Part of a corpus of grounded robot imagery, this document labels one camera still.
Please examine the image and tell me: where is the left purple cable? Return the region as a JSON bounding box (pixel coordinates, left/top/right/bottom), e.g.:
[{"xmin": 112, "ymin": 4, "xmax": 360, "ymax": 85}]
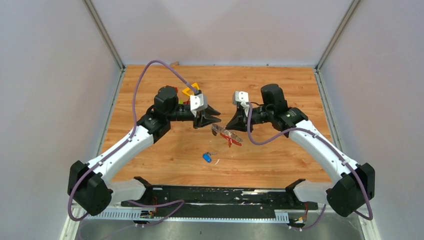
[{"xmin": 67, "ymin": 60, "xmax": 201, "ymax": 222}]

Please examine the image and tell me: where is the white slotted cable duct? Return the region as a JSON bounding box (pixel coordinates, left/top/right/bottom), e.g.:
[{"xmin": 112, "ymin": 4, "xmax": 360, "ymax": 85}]
[{"xmin": 86, "ymin": 207, "xmax": 290, "ymax": 224}]

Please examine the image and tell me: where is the red toy brick car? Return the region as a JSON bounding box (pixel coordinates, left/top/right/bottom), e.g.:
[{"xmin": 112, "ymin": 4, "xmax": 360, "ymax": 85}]
[{"xmin": 178, "ymin": 98, "xmax": 190, "ymax": 105}]

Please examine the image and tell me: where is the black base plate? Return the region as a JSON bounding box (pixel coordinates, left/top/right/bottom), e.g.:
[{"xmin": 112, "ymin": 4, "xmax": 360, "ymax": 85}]
[{"xmin": 138, "ymin": 185, "xmax": 318, "ymax": 218}]

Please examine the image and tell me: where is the purple cable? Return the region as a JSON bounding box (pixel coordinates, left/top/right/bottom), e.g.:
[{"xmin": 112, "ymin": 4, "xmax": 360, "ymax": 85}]
[
  {"xmin": 67, "ymin": 60, "xmax": 201, "ymax": 222},
  {"xmin": 246, "ymin": 102, "xmax": 374, "ymax": 231}
]

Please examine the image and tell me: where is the metal keyring holder red handle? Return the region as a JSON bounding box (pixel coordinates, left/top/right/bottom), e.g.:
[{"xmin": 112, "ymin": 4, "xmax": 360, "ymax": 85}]
[{"xmin": 211, "ymin": 123, "xmax": 243, "ymax": 148}]

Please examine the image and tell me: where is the yellow triangular toy frame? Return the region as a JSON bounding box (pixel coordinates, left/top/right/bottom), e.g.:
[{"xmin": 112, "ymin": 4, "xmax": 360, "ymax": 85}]
[{"xmin": 182, "ymin": 82, "xmax": 200, "ymax": 97}]

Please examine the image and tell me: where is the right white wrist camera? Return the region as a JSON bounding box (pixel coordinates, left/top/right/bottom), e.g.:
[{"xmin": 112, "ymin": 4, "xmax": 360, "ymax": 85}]
[{"xmin": 232, "ymin": 91, "xmax": 250, "ymax": 106}]

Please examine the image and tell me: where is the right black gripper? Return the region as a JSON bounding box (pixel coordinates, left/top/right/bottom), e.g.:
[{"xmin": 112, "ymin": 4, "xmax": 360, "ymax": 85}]
[{"xmin": 225, "ymin": 105, "xmax": 273, "ymax": 134}]

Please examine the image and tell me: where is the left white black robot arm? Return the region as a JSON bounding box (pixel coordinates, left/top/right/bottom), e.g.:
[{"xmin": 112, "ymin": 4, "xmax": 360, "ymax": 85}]
[{"xmin": 67, "ymin": 86, "xmax": 221, "ymax": 216}]

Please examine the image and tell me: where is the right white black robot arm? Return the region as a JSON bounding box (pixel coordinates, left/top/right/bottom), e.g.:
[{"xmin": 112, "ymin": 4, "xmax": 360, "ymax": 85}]
[{"xmin": 225, "ymin": 83, "xmax": 376, "ymax": 221}]

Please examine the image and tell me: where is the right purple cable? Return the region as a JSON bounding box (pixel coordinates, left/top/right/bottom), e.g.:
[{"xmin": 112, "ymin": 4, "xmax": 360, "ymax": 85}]
[{"xmin": 246, "ymin": 102, "xmax": 374, "ymax": 231}]

